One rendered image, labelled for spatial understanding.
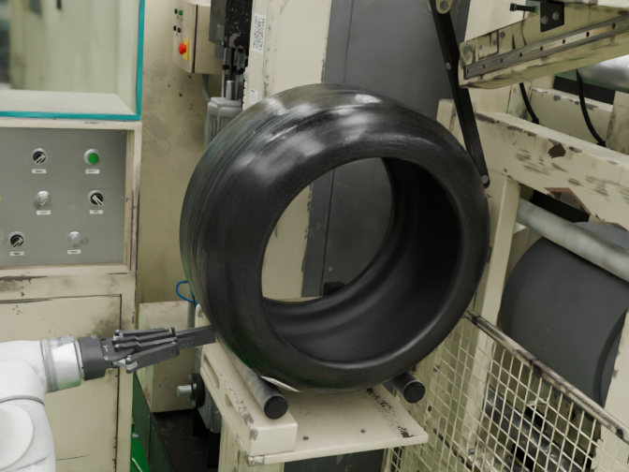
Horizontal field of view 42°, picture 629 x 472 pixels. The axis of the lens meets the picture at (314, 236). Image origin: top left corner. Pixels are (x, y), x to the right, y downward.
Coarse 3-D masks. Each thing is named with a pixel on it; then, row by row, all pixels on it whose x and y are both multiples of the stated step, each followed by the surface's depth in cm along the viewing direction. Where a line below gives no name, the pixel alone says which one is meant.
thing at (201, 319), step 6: (276, 300) 182; (282, 300) 182; (288, 300) 183; (294, 300) 183; (300, 300) 183; (306, 300) 184; (198, 306) 175; (198, 312) 174; (198, 318) 175; (204, 318) 175; (198, 324) 175; (204, 324) 175; (210, 324) 176; (216, 336) 177; (216, 342) 178
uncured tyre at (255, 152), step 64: (256, 128) 140; (320, 128) 135; (384, 128) 137; (192, 192) 148; (256, 192) 133; (448, 192) 145; (192, 256) 144; (256, 256) 135; (384, 256) 177; (448, 256) 168; (256, 320) 139; (320, 320) 175; (384, 320) 174; (448, 320) 154; (320, 384) 149
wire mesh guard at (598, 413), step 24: (504, 336) 163; (528, 360) 155; (504, 384) 164; (528, 384) 156; (552, 384) 148; (552, 408) 150; (600, 408) 138; (432, 432) 190; (504, 432) 164; (552, 432) 150; (624, 432) 132; (384, 456) 211; (408, 456) 201; (432, 456) 190; (504, 456) 164; (600, 456) 138
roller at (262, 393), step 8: (232, 360) 165; (240, 368) 160; (248, 368) 157; (248, 376) 156; (256, 376) 154; (248, 384) 155; (256, 384) 152; (264, 384) 151; (272, 384) 151; (256, 392) 151; (264, 392) 149; (272, 392) 148; (280, 392) 149; (256, 400) 151; (264, 400) 147; (272, 400) 147; (280, 400) 147; (264, 408) 147; (272, 408) 147; (280, 408) 147; (272, 416) 147; (280, 416) 148
